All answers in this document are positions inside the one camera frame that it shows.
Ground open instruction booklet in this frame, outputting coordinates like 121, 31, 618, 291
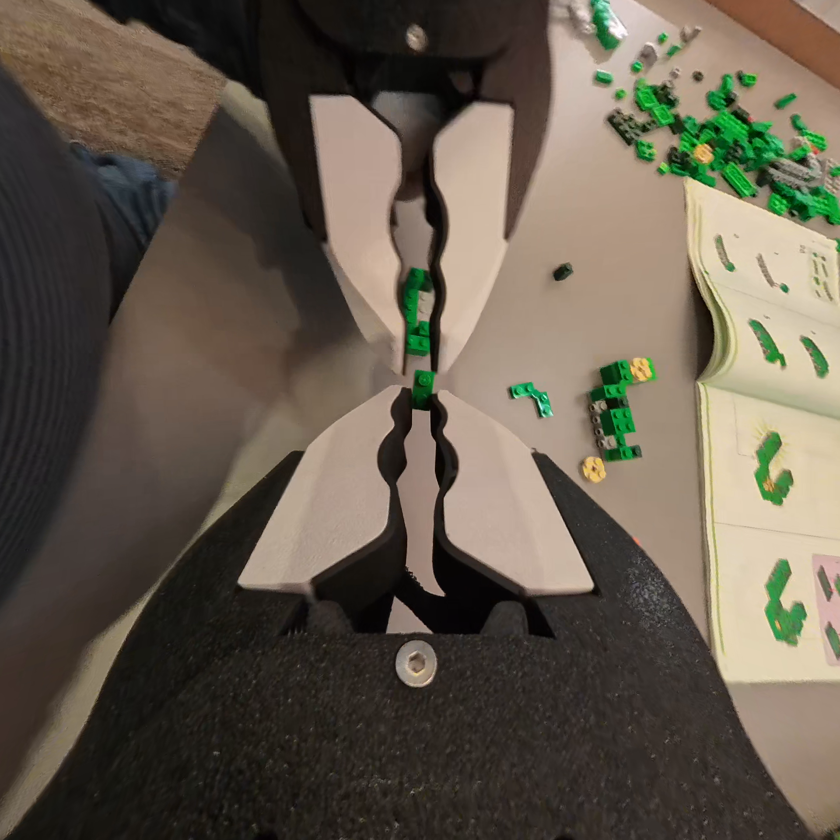
682, 176, 840, 685

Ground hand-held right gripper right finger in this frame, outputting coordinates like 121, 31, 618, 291
430, 390, 597, 599

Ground person's blue jeans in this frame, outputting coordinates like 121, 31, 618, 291
69, 141, 179, 319

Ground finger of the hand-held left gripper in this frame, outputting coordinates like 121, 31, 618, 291
428, 101, 517, 376
307, 95, 405, 376

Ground slim green brick assembly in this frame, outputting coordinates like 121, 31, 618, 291
402, 268, 435, 357

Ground pile of green toy bricks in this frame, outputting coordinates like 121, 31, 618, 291
551, 0, 840, 225

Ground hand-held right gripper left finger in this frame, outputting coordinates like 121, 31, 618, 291
238, 386, 414, 601

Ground person's dark ribbed sweater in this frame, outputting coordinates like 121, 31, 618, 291
0, 62, 151, 595

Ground green angled plate piece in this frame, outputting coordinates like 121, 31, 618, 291
508, 382, 554, 420

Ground grey desk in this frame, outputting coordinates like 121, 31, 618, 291
0, 0, 840, 831

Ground green and grey brick assembly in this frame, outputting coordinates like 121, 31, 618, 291
586, 356, 658, 463

